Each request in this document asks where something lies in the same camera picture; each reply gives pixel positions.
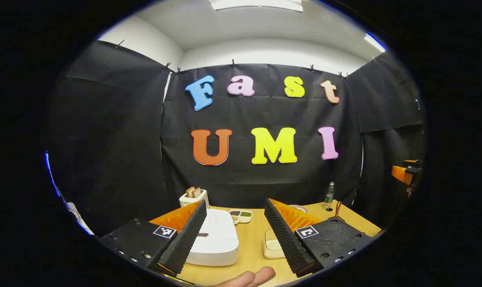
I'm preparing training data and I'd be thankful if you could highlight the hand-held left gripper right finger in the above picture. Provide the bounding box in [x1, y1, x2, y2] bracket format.
[264, 198, 375, 278]

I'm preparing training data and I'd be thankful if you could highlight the clear plastic rice box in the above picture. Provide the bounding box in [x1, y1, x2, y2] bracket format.
[263, 229, 285, 259]

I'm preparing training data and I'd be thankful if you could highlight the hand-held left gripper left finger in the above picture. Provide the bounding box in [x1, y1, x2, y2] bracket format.
[99, 199, 207, 277]

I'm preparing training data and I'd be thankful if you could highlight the white toaster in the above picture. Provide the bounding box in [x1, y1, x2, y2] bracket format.
[179, 191, 210, 209]

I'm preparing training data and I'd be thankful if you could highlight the white device with cables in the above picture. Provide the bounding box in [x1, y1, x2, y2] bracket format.
[61, 197, 94, 236]

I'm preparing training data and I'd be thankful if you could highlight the black backdrop cloth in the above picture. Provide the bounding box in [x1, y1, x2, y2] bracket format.
[45, 40, 427, 240]

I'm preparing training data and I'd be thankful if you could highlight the white rice cooker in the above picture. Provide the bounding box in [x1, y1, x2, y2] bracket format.
[185, 208, 240, 267]

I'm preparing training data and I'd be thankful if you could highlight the white divided condiment dish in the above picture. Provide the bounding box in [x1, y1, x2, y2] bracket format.
[229, 210, 253, 224]

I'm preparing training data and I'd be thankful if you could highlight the clear bottle with green label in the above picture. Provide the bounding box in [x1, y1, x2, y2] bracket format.
[324, 182, 336, 206]

